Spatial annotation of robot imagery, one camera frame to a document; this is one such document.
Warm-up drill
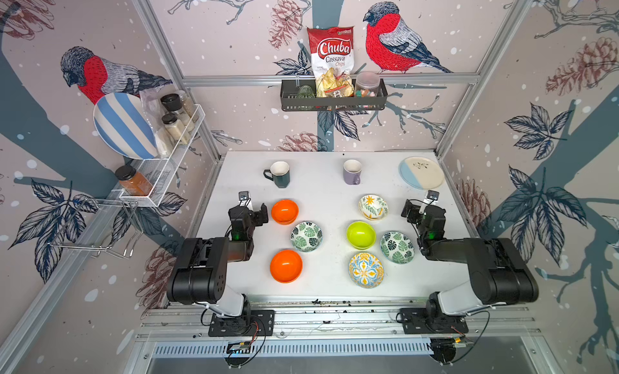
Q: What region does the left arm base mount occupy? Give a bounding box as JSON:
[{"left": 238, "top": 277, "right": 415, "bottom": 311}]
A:
[{"left": 207, "top": 310, "right": 276, "bottom": 338}]

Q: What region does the orange spice jar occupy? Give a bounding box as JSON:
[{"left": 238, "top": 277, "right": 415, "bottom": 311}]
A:
[{"left": 114, "top": 164, "right": 152, "bottom": 197}]

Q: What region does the plastic bag on shelf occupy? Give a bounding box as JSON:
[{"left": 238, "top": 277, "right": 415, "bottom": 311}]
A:
[{"left": 140, "top": 85, "right": 176, "bottom": 159}]

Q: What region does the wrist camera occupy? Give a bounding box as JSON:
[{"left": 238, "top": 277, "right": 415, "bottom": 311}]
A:
[
  {"left": 424, "top": 190, "right": 439, "bottom": 205},
  {"left": 238, "top": 191, "right": 251, "bottom": 208}
]

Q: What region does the purple mug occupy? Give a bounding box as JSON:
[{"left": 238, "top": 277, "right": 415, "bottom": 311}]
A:
[{"left": 343, "top": 160, "right": 362, "bottom": 185}]

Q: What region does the black wall basket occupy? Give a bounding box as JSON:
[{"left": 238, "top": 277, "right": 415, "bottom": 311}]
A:
[{"left": 280, "top": 78, "right": 388, "bottom": 111}]

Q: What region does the blue white striped plate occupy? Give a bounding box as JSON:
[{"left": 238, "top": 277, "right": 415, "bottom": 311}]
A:
[{"left": 93, "top": 93, "right": 158, "bottom": 160}]

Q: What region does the clear jar pink lid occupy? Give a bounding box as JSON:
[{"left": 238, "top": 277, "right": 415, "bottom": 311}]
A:
[{"left": 355, "top": 72, "right": 380, "bottom": 98}]

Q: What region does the near orange plastic bowl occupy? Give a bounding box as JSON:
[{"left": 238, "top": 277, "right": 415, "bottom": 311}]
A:
[{"left": 270, "top": 250, "right": 303, "bottom": 284}]

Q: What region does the white wire wall shelf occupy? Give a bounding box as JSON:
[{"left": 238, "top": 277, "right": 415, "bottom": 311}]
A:
[{"left": 119, "top": 105, "right": 206, "bottom": 207}]

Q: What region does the red Chuba chips bag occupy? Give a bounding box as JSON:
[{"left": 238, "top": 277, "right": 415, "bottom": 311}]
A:
[{"left": 307, "top": 27, "right": 355, "bottom": 98}]

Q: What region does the orange plastic bowl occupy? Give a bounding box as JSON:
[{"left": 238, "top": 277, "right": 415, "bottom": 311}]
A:
[
  {"left": 270, "top": 250, "right": 303, "bottom": 284},
  {"left": 271, "top": 199, "right": 299, "bottom": 225}
]

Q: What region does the blue cream ceramic plate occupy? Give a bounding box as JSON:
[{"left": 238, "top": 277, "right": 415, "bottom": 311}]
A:
[{"left": 398, "top": 156, "right": 445, "bottom": 190}]

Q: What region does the green leaf bowl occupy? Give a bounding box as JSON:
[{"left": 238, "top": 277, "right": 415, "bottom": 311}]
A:
[
  {"left": 290, "top": 221, "right": 323, "bottom": 252},
  {"left": 380, "top": 231, "right": 415, "bottom": 264}
]

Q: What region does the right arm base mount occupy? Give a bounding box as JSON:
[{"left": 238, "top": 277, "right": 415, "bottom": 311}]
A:
[{"left": 396, "top": 308, "right": 469, "bottom": 335}]

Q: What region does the black lid spice jar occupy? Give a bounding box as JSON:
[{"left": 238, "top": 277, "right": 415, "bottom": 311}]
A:
[
  {"left": 160, "top": 93, "right": 191, "bottom": 127},
  {"left": 161, "top": 113, "right": 190, "bottom": 145}
]

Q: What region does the yellow flower ceramic bowl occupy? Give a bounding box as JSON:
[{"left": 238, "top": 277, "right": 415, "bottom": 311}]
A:
[{"left": 358, "top": 194, "right": 389, "bottom": 221}]

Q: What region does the green glass jar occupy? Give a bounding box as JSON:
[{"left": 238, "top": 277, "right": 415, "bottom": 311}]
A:
[{"left": 296, "top": 85, "right": 316, "bottom": 99}]

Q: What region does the dark green mug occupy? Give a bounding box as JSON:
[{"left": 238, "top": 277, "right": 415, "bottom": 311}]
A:
[{"left": 263, "top": 161, "right": 290, "bottom": 189}]

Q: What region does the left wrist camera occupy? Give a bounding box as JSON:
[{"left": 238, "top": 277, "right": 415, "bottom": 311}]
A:
[{"left": 238, "top": 191, "right": 251, "bottom": 208}]

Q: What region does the blue yellow patterned bowl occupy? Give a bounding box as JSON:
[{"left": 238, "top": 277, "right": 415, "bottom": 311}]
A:
[{"left": 348, "top": 252, "right": 385, "bottom": 289}]

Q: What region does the lime green plastic bowl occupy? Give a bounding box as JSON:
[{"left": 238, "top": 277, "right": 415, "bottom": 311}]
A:
[{"left": 346, "top": 221, "right": 377, "bottom": 250}]

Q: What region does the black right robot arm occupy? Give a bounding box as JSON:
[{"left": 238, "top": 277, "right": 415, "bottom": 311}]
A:
[{"left": 401, "top": 199, "right": 539, "bottom": 318}]

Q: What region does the far orange plastic bowl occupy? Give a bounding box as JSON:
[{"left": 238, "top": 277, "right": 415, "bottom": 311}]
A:
[{"left": 271, "top": 199, "right": 299, "bottom": 225}]

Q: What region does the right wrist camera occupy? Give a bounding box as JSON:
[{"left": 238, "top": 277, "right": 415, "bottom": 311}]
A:
[{"left": 424, "top": 190, "right": 439, "bottom": 205}]

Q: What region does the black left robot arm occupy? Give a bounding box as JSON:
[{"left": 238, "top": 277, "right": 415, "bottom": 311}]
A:
[{"left": 166, "top": 204, "right": 269, "bottom": 319}]

